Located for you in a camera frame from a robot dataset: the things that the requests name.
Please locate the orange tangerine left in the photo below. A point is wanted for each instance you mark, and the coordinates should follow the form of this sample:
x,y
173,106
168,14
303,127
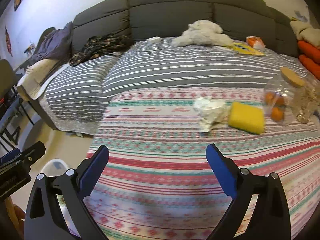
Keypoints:
x,y
269,98

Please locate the orange tangerine right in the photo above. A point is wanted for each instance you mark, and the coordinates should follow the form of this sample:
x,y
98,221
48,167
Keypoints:
x,y
279,100

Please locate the person hand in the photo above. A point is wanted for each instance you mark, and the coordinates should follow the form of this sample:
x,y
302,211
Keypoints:
x,y
17,216

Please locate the cream pillow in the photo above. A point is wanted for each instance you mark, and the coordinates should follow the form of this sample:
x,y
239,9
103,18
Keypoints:
x,y
37,77

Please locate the white trash bin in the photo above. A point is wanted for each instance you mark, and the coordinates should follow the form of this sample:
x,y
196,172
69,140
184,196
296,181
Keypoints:
x,y
57,167

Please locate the orange cushion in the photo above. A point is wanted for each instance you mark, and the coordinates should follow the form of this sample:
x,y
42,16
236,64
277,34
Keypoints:
x,y
310,51
310,65

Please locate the lower orange cushion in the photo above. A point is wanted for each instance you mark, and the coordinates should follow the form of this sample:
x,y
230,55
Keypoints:
x,y
310,65

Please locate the beige blanket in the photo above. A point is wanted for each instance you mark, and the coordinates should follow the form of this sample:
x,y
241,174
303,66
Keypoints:
x,y
305,32

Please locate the glass jar with cork lid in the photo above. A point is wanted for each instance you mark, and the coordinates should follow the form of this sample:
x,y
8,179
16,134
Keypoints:
x,y
279,94

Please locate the yellow sponge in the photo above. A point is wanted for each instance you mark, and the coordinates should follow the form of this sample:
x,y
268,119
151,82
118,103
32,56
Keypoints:
x,y
246,118

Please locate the red wall ornament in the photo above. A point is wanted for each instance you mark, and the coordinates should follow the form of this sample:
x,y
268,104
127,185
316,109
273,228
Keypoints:
x,y
8,43

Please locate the grey striped sofa cover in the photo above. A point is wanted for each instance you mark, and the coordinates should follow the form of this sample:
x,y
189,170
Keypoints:
x,y
75,100

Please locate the yellow book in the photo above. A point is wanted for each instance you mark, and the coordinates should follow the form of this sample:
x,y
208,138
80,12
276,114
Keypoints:
x,y
242,49

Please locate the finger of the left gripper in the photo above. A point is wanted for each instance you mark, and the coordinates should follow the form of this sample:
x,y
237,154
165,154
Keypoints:
x,y
9,156
32,154

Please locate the purple jacket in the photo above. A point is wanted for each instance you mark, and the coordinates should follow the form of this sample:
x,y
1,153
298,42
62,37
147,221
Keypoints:
x,y
56,45

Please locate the side table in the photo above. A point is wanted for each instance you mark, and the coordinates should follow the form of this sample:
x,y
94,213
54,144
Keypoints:
x,y
27,55

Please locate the orange snack packet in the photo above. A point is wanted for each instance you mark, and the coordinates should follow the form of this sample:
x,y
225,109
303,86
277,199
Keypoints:
x,y
256,43

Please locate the grey chair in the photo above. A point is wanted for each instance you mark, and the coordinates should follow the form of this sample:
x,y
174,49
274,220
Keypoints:
x,y
12,102

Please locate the orange tangerine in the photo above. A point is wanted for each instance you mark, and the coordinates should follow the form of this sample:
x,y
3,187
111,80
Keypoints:
x,y
277,114
269,98
279,100

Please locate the dark plaid shirt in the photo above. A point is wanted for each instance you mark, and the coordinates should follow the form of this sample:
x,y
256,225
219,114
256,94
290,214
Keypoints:
x,y
97,46

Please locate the patterned tablecloth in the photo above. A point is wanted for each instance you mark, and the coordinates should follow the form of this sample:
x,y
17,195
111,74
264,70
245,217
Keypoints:
x,y
158,184

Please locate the white tissue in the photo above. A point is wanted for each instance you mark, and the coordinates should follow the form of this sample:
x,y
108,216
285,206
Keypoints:
x,y
210,111

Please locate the upper orange cushion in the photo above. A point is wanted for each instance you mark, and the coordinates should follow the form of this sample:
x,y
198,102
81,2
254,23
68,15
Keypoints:
x,y
310,51

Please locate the plastic jar of snacks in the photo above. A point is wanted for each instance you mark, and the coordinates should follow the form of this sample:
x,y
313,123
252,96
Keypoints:
x,y
307,99

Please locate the orange tangerine front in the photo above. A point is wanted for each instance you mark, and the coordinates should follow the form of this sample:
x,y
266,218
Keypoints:
x,y
277,114

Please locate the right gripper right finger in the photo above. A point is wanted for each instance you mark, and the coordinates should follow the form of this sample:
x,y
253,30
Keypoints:
x,y
270,218

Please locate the dark grey sofa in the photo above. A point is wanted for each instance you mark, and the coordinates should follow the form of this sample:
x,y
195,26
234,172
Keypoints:
x,y
142,19

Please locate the white charger adapter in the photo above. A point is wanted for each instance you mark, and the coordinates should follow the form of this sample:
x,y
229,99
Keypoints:
x,y
153,40

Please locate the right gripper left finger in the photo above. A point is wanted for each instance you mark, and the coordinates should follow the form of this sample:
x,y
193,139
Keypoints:
x,y
44,219

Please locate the white plush toy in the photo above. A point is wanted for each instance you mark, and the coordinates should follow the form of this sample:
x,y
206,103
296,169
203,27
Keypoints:
x,y
203,33

